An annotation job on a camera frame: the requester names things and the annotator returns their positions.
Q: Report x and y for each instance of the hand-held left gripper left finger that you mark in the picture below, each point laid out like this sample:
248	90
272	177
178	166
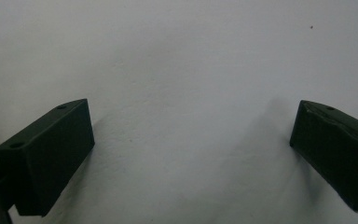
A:
48	158

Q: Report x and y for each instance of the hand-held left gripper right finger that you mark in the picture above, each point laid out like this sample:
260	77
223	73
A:
338	155

